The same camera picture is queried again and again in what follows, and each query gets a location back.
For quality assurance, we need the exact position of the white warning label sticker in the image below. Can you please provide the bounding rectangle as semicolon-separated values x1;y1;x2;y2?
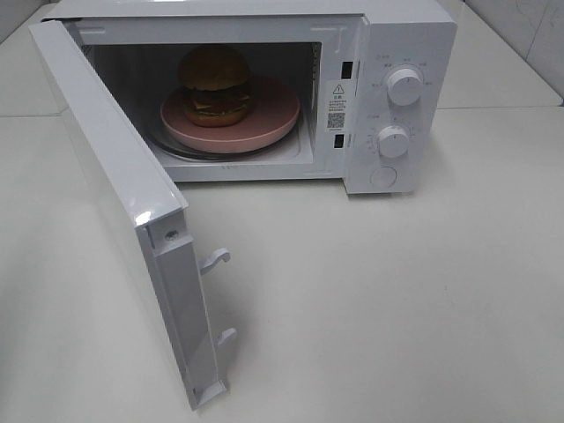
323;79;353;132

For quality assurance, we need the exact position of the burger with lettuce and tomato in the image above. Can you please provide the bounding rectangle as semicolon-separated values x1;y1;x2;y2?
177;44;252;128

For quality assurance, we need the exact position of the round white door-release button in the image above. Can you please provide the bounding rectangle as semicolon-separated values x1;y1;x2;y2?
370;167;397;192

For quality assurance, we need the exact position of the white microwave knob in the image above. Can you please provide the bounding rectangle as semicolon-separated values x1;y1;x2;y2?
376;125;410;159
384;64;424;107

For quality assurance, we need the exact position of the white microwave oven body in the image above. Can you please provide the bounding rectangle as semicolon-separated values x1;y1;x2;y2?
41;1;456;194

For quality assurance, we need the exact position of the lower white microwave knob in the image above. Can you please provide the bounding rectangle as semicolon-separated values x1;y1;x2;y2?
376;125;410;159

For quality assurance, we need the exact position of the pink round plate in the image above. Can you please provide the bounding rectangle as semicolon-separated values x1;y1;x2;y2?
160;76;301;154

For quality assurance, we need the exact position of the white microwave door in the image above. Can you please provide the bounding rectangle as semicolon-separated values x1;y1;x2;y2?
30;20;237;409

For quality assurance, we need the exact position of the glass microwave turntable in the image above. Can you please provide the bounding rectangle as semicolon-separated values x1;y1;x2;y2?
147;130;301;161

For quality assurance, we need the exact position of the upper white microwave knob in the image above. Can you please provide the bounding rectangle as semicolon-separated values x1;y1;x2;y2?
384;64;424;107

